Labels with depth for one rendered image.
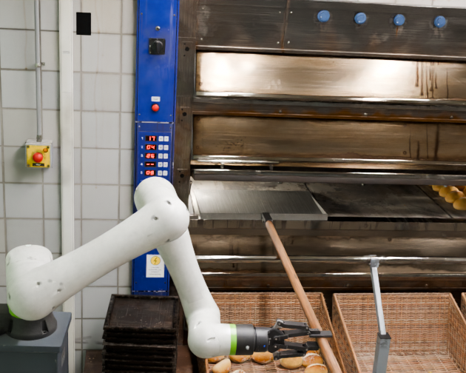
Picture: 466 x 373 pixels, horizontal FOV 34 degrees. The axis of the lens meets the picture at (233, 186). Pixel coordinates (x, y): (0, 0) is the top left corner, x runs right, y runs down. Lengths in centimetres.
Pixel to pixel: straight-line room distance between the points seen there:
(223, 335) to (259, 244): 109
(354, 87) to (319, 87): 15
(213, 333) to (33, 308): 54
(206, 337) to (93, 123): 117
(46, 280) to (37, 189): 118
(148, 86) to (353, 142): 89
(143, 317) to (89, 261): 106
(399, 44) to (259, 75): 58
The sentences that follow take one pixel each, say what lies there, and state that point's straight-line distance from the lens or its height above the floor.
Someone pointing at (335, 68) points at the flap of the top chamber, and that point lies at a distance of 314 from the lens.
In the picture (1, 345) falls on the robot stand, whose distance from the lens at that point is 226.
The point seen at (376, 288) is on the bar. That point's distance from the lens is 297.
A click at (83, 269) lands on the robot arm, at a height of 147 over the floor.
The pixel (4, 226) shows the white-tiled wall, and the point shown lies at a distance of 325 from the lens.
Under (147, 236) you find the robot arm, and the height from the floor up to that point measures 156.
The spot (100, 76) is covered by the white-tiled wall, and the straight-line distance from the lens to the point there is 303.
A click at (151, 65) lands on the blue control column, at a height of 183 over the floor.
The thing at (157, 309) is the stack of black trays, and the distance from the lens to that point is 311.
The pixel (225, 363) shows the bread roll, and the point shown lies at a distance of 321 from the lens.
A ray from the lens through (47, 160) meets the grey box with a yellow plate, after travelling 306.
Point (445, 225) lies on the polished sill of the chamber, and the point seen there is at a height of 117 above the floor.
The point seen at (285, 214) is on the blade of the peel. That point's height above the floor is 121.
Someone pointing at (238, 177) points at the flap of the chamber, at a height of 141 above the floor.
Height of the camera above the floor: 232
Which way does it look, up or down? 18 degrees down
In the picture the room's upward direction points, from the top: 4 degrees clockwise
